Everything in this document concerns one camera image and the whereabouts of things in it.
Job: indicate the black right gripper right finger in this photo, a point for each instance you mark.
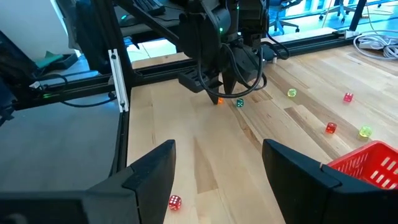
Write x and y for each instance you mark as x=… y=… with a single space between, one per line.
x=298 y=186

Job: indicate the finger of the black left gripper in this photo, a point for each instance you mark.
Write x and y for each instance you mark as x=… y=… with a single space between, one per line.
x=215 y=95
x=230 y=81

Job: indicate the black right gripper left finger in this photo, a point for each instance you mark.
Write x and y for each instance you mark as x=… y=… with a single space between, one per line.
x=149 y=186

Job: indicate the orange translucent die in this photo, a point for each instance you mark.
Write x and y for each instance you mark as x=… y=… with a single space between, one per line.
x=220 y=100

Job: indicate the green translucent die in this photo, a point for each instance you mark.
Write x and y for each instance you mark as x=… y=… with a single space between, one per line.
x=239 y=103

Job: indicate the red translucent die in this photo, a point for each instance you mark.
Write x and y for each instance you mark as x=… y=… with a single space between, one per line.
x=174 y=202
x=331 y=127
x=348 y=97

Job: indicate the yellow-green translucent die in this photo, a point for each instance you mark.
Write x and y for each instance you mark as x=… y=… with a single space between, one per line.
x=365 y=131
x=291 y=92

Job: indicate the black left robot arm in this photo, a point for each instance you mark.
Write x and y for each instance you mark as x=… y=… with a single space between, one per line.
x=202 y=31

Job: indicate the black office chair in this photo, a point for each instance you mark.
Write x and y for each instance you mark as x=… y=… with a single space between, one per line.
x=278 y=23

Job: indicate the red plastic slotted basket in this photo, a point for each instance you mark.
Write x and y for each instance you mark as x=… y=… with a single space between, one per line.
x=373 y=155

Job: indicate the dark grey side desk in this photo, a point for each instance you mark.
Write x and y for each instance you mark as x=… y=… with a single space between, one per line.
x=146 y=21

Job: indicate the black keyboard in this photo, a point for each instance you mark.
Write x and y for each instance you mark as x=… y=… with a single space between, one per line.
x=149 y=6

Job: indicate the black table leg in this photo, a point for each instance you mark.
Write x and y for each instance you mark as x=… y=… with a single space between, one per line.
x=357 y=15

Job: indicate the black tray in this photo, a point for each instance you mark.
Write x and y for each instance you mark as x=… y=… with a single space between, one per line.
x=66 y=60

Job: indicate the silver aluminium bracket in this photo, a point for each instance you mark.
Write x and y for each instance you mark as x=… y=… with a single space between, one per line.
x=117 y=77

